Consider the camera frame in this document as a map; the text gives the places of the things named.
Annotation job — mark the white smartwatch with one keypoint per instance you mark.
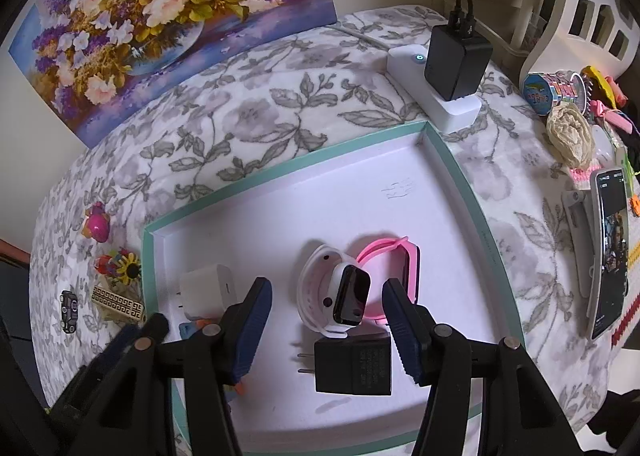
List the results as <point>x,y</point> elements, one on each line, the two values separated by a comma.
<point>332,293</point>

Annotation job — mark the colourful tape roll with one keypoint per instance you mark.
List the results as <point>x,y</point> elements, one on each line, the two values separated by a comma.
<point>544,91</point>

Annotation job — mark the beige patterned comb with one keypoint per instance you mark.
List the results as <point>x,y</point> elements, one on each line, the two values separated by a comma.
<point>117,304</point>

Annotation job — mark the pink doll ball toy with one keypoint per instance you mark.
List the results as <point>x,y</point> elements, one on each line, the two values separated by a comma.
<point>97,224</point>

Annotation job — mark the white charger plug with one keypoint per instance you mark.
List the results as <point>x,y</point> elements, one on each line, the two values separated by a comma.
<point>207,292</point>

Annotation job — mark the white phone stand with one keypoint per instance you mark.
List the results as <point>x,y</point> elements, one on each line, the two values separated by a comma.
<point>579,213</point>

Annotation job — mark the pink smartwatch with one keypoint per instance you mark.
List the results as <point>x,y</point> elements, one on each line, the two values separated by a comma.
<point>387,258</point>

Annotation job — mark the grey floral blanket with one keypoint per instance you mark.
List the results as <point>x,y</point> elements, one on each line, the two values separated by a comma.
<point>280,101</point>

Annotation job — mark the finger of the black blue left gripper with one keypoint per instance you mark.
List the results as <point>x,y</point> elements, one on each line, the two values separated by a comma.
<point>155,328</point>
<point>76,397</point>

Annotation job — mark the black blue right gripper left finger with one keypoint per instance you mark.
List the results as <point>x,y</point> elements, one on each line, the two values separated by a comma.
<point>131,412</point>

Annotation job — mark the floral painting canvas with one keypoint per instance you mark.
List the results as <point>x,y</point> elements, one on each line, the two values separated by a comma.
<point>95,63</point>

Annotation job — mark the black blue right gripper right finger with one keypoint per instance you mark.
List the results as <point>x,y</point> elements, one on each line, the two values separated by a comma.
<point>520,414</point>

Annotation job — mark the black plugged charger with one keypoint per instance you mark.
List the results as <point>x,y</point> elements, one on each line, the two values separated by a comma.
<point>457,57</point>

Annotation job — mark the black toy car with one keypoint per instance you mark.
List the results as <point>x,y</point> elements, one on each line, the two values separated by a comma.
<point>69,311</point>

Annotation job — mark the white power strip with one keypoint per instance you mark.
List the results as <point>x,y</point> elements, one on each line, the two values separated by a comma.
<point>406,66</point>

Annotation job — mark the black power adapter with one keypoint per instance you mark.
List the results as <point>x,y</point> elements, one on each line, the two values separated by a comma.
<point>360,365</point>

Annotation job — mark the beige crumpled cloth flower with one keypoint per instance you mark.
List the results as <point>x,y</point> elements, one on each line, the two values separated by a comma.
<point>570,133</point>

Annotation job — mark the smartphone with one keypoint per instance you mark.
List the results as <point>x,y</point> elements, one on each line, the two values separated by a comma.
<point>610,235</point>

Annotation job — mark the teal white box lid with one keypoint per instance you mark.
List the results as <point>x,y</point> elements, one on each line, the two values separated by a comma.
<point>399,182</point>

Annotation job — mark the white chair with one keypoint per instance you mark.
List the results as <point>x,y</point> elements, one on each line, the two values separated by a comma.
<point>599,33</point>

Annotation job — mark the orange blue toy case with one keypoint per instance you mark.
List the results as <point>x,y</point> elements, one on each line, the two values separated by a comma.
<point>188,328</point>

